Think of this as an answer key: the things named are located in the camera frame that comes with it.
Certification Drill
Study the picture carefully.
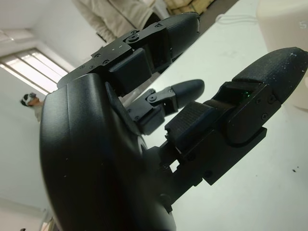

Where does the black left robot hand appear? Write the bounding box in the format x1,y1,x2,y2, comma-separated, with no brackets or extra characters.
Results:
39,12,307,231

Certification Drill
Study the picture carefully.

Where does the person wearing VR headset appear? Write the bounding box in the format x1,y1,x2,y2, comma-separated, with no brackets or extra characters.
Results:
20,92,45,122

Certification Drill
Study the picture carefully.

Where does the standing person beige jacket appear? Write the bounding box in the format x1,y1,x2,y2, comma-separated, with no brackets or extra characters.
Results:
72,0,169,40

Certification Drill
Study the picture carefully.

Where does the cream white toaster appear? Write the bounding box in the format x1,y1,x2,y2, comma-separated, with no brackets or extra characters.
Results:
256,0,308,110

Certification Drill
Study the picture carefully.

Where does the window with blinds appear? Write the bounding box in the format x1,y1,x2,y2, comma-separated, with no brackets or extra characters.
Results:
0,48,70,94

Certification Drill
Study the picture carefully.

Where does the white toaster power cable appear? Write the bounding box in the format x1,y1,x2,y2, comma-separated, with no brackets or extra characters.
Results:
215,13,260,25

